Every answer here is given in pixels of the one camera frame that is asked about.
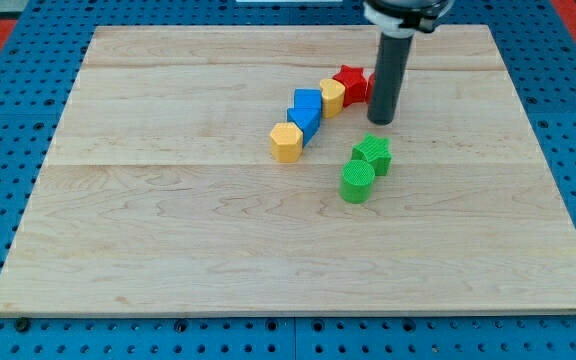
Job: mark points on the yellow heart block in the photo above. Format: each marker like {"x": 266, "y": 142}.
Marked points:
{"x": 332, "y": 97}

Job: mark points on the red block behind rod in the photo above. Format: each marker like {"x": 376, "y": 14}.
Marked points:
{"x": 369, "y": 88}

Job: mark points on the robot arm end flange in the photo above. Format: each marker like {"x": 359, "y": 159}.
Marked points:
{"x": 403, "y": 18}

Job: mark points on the blue cube block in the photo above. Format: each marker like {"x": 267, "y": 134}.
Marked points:
{"x": 307, "y": 99}

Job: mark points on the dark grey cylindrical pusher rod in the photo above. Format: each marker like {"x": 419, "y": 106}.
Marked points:
{"x": 389, "y": 72}

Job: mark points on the yellow hexagon block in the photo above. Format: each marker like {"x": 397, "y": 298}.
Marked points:
{"x": 286, "y": 142}

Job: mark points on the blue triangle block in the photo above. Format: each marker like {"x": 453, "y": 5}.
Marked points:
{"x": 307, "y": 120}

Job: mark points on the red star block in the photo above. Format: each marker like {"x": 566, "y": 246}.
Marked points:
{"x": 354, "y": 82}

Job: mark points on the green star block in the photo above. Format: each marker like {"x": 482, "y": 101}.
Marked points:
{"x": 375, "y": 151}

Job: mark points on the green cylinder block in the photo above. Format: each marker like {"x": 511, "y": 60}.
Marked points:
{"x": 357, "y": 179}

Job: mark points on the light wooden board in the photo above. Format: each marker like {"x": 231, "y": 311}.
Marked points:
{"x": 158, "y": 196}

